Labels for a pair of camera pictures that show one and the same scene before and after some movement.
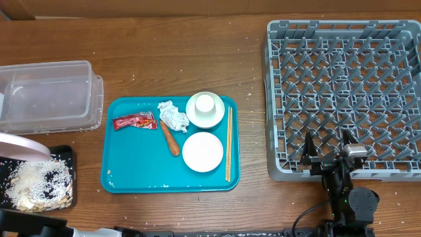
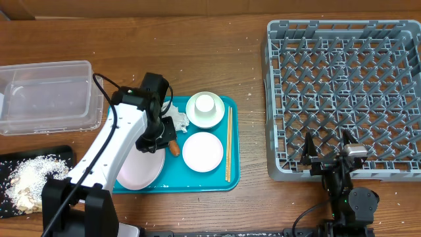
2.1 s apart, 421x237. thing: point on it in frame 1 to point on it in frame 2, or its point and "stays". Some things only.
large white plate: x=16 y=147 to x=140 y=169
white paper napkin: x=172 y=118 stays
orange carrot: x=173 y=146 stays
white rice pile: x=41 y=185 stays
